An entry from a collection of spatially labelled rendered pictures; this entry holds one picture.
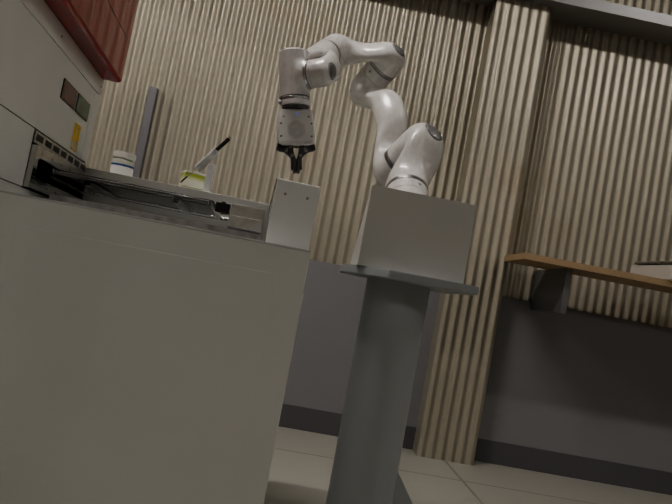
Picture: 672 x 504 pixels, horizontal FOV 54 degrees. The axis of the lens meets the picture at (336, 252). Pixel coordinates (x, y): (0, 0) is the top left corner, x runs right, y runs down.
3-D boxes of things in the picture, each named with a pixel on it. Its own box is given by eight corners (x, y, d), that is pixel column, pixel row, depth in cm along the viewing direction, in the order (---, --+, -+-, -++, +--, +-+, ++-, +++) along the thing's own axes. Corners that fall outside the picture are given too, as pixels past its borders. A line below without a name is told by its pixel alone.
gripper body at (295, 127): (277, 102, 176) (277, 144, 176) (315, 102, 178) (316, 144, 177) (275, 109, 184) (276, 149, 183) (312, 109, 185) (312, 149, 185)
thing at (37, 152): (20, 185, 143) (30, 142, 143) (74, 207, 186) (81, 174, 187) (29, 187, 143) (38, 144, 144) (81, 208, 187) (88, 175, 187)
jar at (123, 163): (105, 178, 207) (111, 148, 208) (110, 181, 214) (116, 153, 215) (128, 182, 208) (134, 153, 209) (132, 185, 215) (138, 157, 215)
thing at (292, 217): (264, 243, 138) (277, 177, 139) (260, 252, 193) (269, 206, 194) (308, 251, 139) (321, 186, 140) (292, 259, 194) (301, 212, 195)
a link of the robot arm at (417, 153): (408, 219, 187) (408, 171, 205) (454, 178, 177) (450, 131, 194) (375, 197, 183) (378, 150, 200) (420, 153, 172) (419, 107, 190)
